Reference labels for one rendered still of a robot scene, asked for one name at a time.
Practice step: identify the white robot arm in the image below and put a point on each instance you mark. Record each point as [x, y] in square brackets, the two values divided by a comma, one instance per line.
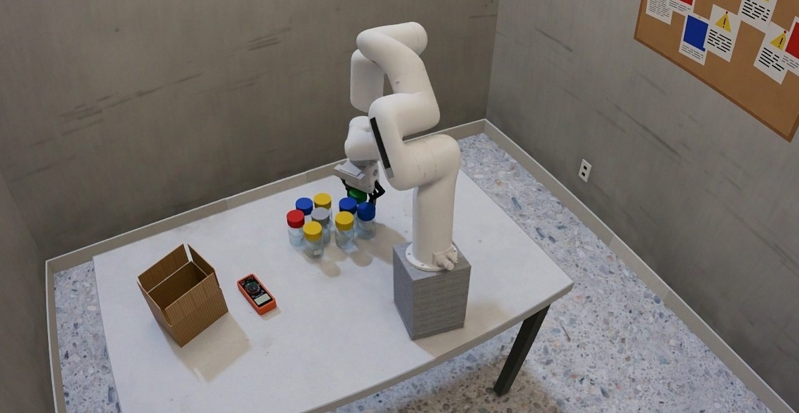
[434, 160]

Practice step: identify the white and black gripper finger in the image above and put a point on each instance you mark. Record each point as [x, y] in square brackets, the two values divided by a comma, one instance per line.
[347, 187]
[376, 194]

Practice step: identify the orange digital multimeter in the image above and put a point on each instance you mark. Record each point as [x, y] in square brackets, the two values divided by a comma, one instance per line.
[256, 294]

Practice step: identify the brown cardboard box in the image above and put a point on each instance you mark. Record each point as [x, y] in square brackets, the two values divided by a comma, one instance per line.
[188, 298]

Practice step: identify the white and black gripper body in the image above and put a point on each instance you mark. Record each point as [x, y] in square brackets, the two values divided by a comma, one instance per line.
[372, 174]

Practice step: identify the clear bottle with red cap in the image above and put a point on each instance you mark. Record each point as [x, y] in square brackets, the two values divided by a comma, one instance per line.
[296, 221]

